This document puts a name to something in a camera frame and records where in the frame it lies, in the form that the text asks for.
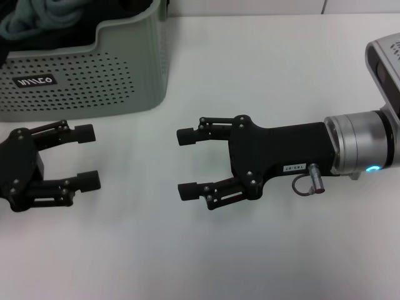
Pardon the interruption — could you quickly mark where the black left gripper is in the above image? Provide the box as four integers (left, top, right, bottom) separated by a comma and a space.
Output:
0, 119, 102, 213

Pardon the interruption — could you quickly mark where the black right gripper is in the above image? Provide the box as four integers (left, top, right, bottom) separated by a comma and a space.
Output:
176, 114, 337, 201

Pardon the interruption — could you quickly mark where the green perforated storage box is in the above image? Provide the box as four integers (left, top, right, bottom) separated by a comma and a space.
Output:
0, 0, 172, 123

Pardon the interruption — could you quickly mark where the light teal towel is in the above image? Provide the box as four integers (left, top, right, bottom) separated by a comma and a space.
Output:
0, 0, 68, 41

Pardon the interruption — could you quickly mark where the right gripper cable plug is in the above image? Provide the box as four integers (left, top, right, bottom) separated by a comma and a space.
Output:
292, 162, 326, 198

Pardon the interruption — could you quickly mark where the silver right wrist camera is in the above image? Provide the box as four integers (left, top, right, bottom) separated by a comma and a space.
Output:
364, 33, 400, 120

